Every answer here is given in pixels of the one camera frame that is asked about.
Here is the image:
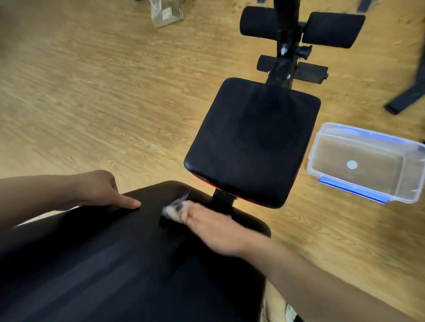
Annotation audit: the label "person's right hand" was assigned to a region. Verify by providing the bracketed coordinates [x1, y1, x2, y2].
[181, 201, 266, 258]

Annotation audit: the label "person's left hand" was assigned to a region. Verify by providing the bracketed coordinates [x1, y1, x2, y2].
[76, 170, 141, 210]

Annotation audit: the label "small white cleaning cloth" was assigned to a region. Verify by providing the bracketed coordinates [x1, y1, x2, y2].
[162, 191, 191, 223]

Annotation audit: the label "person's right forearm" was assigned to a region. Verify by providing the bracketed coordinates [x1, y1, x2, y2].
[245, 232, 420, 322]

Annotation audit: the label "person's left forearm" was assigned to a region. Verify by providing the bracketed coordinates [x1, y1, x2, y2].
[0, 174, 80, 233]

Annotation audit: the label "black bench seat pad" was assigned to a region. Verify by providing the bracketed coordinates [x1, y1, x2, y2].
[184, 77, 321, 209]

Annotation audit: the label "small black foam roller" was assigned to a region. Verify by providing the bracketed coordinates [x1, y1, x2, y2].
[295, 62, 329, 85]
[257, 55, 278, 74]

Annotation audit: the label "clear plastic box blue clips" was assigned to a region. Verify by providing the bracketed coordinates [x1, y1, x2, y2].
[306, 122, 425, 205]

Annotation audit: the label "clear glass container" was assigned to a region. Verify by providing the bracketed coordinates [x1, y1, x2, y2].
[150, 0, 184, 28]

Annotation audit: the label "large black foam roller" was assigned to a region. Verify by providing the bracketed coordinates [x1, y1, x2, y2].
[301, 12, 366, 49]
[240, 6, 280, 41]

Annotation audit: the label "black equipment leg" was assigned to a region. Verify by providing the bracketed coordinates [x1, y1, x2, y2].
[384, 50, 425, 115]

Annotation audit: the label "black metal bench frame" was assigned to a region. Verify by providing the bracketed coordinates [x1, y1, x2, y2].
[212, 0, 313, 213]

